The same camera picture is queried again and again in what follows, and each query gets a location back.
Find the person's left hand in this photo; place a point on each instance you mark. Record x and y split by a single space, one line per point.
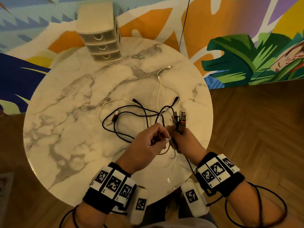
140 149

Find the person's right hand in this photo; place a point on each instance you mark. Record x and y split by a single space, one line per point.
190 147

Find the person's right fingers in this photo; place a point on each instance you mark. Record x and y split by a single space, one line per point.
177 140

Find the person's left fingers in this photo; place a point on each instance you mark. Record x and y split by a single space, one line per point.
158 134

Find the person's right forearm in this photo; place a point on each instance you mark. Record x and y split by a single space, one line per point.
251 206

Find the person's left forearm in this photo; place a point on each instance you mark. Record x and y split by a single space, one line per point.
90 218

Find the black wristband with marker tags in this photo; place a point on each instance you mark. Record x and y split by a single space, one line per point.
217 173
111 185

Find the beige plastic mini drawer unit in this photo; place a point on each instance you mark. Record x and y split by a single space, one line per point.
96 18

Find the white wrist camera with marker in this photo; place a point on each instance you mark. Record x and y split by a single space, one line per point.
193 197
140 204

